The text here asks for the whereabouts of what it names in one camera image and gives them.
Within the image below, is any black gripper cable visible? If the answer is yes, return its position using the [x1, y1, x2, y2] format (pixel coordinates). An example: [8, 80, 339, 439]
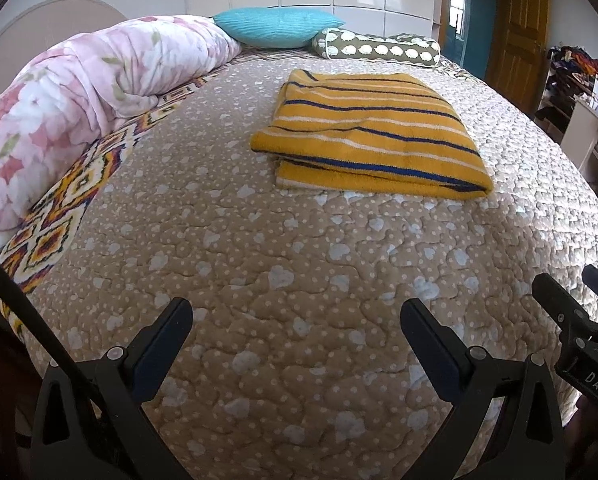
[0, 245, 130, 441]

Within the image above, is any green white-print bolster pillow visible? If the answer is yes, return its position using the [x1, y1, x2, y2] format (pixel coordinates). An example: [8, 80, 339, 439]
[311, 28, 442, 67]

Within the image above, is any beige quilted bedspread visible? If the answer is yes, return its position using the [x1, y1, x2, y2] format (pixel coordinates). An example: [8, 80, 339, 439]
[26, 55, 598, 480]

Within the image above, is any yellow striped towel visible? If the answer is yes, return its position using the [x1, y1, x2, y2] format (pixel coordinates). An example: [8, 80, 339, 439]
[250, 70, 495, 202]

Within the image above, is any beige arched headboard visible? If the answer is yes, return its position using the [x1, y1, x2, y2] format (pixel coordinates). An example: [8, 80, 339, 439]
[0, 0, 124, 126]

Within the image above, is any wooden door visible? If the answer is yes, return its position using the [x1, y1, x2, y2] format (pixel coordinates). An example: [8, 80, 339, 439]
[486, 0, 551, 108]

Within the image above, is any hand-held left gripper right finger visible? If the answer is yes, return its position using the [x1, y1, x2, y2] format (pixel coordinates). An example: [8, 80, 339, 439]
[400, 298, 567, 480]

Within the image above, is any pile of colourful clothes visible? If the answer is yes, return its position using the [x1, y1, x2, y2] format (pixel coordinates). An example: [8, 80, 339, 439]
[546, 45, 598, 91]

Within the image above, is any white shelf unit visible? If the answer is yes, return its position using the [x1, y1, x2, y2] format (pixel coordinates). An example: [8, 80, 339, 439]
[572, 97, 598, 191]

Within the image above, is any teal pillow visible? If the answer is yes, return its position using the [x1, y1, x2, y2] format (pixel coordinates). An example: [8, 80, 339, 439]
[213, 7, 346, 50]

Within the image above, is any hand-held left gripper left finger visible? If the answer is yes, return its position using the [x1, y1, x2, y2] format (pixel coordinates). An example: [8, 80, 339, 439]
[29, 297, 195, 480]

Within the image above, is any pink floral duvet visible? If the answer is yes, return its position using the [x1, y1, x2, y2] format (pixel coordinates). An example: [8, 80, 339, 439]
[0, 15, 243, 326]

